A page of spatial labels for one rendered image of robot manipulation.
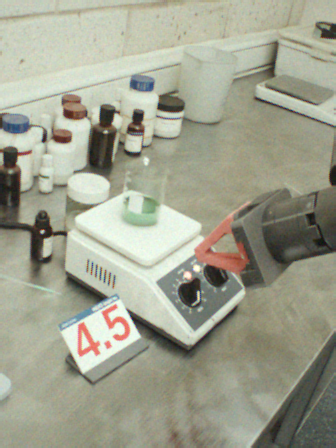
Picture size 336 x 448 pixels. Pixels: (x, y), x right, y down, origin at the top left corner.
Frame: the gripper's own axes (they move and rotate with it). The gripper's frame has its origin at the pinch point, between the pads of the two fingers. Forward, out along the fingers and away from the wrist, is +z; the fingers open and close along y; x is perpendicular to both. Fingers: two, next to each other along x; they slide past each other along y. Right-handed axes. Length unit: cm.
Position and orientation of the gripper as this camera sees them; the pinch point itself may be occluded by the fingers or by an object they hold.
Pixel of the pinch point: (203, 253)
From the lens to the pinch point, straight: 59.1
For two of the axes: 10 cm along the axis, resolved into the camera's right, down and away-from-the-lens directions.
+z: -7.4, 2.2, 6.4
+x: 3.9, 9.1, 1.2
